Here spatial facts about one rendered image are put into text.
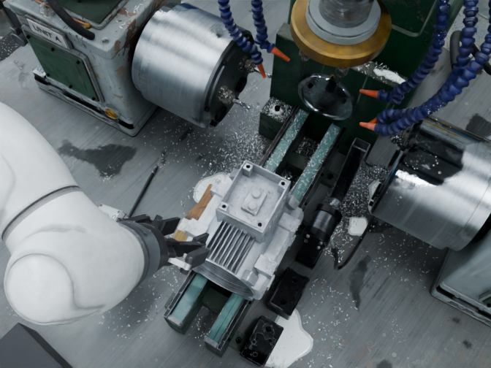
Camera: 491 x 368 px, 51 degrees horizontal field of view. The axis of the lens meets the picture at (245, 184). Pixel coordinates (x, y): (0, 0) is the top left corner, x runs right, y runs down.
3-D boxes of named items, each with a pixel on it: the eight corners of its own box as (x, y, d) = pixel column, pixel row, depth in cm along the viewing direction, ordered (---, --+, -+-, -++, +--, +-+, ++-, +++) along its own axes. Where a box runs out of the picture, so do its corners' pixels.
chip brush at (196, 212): (205, 182, 138) (205, 180, 137) (222, 190, 137) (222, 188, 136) (166, 248, 130) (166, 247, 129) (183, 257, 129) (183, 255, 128)
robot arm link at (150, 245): (96, 210, 65) (118, 207, 71) (67, 274, 66) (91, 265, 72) (157, 245, 63) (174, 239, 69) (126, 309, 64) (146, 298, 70)
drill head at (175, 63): (151, 28, 145) (136, -46, 122) (267, 83, 138) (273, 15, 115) (97, 93, 135) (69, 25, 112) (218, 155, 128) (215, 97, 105)
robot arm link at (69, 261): (168, 266, 63) (101, 183, 64) (104, 296, 48) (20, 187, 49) (107, 320, 65) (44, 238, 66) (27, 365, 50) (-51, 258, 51)
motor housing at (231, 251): (226, 195, 123) (226, 157, 106) (299, 231, 120) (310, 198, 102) (183, 267, 115) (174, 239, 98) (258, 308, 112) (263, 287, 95)
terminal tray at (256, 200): (243, 174, 108) (244, 158, 102) (288, 196, 106) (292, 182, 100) (215, 221, 104) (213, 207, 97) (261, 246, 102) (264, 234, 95)
